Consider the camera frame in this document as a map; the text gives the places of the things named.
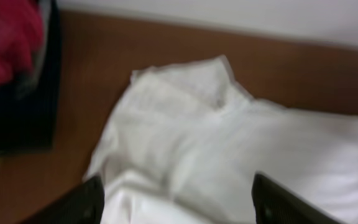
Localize white t-shirt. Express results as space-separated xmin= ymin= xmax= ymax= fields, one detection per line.
xmin=87 ymin=56 xmax=358 ymax=223

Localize black folded garment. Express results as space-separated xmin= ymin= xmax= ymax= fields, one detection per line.
xmin=0 ymin=1 xmax=62 ymax=153

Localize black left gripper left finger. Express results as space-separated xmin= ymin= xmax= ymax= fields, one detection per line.
xmin=21 ymin=176 xmax=104 ymax=224

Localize red printed t-shirt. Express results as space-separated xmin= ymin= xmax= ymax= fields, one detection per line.
xmin=0 ymin=0 xmax=44 ymax=85

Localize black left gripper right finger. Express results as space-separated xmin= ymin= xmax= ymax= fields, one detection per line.
xmin=252 ymin=173 xmax=339 ymax=224

